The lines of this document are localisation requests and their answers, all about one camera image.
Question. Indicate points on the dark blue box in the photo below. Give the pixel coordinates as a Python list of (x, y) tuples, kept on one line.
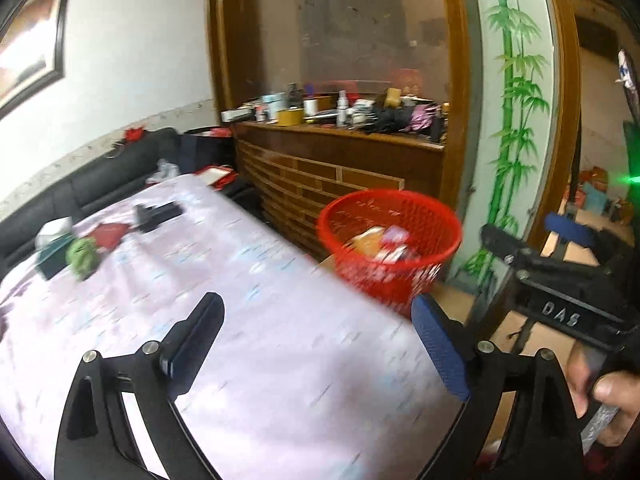
[(205, 152)]

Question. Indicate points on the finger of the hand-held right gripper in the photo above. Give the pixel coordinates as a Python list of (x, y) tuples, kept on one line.
[(507, 249), (570, 227)]

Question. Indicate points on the black device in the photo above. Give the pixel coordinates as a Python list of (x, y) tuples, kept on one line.
[(155, 215)]

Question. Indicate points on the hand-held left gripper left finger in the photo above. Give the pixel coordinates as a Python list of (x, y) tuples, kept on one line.
[(197, 340)]

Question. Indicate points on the white pen cup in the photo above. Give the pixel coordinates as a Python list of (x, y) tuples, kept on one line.
[(311, 107)]

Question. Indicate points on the dark green tissue box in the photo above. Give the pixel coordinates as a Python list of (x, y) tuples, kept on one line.
[(55, 260)]

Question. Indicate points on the bamboo print wall panel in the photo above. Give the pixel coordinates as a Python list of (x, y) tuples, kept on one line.
[(520, 110)]

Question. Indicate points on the flat red packet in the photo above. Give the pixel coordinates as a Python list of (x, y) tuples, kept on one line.
[(110, 235)]

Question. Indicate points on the teal box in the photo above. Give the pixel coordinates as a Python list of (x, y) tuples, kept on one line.
[(273, 100)]

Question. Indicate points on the white dropper bottle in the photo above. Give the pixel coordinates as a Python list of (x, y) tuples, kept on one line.
[(342, 110)]

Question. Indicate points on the green cloth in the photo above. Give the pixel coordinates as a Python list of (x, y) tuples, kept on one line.
[(82, 257)]

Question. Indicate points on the brown tape roll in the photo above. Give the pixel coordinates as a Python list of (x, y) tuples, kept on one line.
[(393, 98)]

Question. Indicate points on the red ornament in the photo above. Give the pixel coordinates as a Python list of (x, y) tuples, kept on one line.
[(134, 135)]

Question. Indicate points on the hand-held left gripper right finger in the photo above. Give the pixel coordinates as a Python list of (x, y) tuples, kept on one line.
[(442, 355)]

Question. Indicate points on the person's right hand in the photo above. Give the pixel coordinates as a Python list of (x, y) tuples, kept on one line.
[(620, 390)]

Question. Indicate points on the clear plastic bag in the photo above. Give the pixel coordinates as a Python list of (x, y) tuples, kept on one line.
[(162, 170)]

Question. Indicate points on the red white box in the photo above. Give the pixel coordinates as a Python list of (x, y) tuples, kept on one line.
[(216, 175)]

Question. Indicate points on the black sofa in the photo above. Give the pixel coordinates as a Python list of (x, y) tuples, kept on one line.
[(100, 180)]

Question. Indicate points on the purple floral tablecloth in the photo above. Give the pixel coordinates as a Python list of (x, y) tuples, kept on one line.
[(275, 310)]

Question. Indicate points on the framed painting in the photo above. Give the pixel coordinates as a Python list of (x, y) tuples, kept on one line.
[(30, 50)]

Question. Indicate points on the wooden counter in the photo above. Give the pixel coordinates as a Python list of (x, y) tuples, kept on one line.
[(325, 150)]

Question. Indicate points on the red mesh basket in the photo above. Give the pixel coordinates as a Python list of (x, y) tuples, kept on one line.
[(360, 270)]

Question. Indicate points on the yellow tape roll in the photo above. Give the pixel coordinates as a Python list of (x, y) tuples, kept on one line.
[(290, 117)]

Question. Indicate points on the black umbrella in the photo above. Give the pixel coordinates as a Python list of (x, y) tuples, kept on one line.
[(395, 120)]

